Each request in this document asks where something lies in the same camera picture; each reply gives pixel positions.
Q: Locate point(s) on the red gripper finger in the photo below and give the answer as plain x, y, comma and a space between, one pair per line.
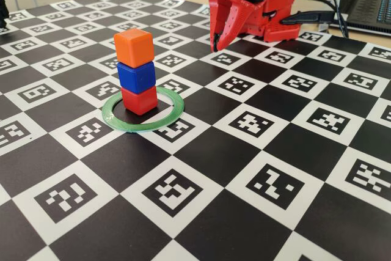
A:
218, 13
239, 13

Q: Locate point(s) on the orange cube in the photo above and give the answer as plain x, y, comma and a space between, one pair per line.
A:
134, 47

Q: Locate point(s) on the blue cube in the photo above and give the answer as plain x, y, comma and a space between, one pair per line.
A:
136, 77

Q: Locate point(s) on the red cube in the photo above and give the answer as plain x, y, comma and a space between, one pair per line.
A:
139, 102

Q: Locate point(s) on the red robot base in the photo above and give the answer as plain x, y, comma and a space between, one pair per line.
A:
281, 31

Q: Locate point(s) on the dark grey laptop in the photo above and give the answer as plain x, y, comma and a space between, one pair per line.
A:
366, 7

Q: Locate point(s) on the black white marker checkerboard mat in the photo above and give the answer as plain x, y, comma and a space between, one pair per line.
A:
214, 157

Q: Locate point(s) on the small black object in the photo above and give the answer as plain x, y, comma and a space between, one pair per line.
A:
3, 10

